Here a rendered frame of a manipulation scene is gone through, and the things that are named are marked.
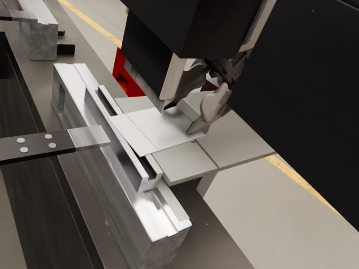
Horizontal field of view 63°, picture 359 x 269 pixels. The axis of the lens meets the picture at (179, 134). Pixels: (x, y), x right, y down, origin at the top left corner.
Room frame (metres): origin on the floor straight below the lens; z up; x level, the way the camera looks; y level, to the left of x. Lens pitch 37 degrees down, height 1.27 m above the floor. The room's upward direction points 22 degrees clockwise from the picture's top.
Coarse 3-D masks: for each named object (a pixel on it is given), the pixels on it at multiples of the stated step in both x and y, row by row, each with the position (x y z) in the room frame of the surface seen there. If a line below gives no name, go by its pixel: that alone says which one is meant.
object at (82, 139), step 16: (80, 128) 0.28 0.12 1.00; (96, 128) 0.30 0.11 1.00; (0, 144) 0.21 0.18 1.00; (16, 144) 0.22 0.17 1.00; (32, 144) 0.23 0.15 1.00; (48, 144) 0.24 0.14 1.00; (64, 144) 0.25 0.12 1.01; (80, 144) 0.26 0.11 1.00; (96, 144) 0.27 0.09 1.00; (0, 160) 0.19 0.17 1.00; (16, 160) 0.20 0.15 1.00
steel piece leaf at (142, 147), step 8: (112, 120) 0.33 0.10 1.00; (120, 120) 0.33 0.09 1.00; (128, 120) 0.34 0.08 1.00; (120, 128) 0.32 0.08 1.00; (128, 128) 0.32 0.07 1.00; (136, 128) 0.33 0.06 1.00; (128, 136) 0.31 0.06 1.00; (136, 136) 0.31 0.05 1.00; (144, 136) 0.32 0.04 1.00; (136, 144) 0.30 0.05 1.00; (144, 144) 0.31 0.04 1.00; (136, 152) 0.29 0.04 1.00; (144, 152) 0.29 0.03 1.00; (152, 152) 0.30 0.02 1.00
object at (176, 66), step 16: (128, 16) 0.33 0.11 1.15; (128, 32) 0.33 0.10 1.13; (144, 32) 0.31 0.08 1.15; (128, 48) 0.32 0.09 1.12; (144, 48) 0.30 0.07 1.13; (160, 48) 0.28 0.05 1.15; (128, 64) 0.34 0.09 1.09; (144, 64) 0.30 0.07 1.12; (160, 64) 0.28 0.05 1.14; (176, 64) 0.27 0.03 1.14; (144, 80) 0.29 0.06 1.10; (160, 80) 0.27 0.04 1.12; (176, 80) 0.28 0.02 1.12; (160, 96) 0.27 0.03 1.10; (160, 112) 0.27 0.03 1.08
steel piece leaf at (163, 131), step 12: (156, 108) 0.40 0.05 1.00; (168, 108) 0.41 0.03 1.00; (180, 108) 0.42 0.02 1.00; (192, 108) 0.41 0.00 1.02; (132, 120) 0.35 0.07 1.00; (144, 120) 0.36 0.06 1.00; (156, 120) 0.37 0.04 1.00; (168, 120) 0.38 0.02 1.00; (180, 120) 0.39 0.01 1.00; (192, 120) 0.40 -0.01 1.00; (144, 132) 0.33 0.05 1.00; (156, 132) 0.34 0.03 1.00; (168, 132) 0.35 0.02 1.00; (180, 132) 0.36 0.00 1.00; (204, 132) 0.39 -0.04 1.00; (156, 144) 0.31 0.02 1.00; (168, 144) 0.32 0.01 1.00
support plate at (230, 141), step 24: (144, 96) 0.42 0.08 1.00; (192, 96) 0.49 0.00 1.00; (240, 120) 0.47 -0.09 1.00; (192, 144) 0.35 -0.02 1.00; (216, 144) 0.37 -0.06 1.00; (240, 144) 0.40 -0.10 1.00; (264, 144) 0.42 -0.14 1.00; (168, 168) 0.28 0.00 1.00; (192, 168) 0.30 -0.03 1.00; (216, 168) 0.32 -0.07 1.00
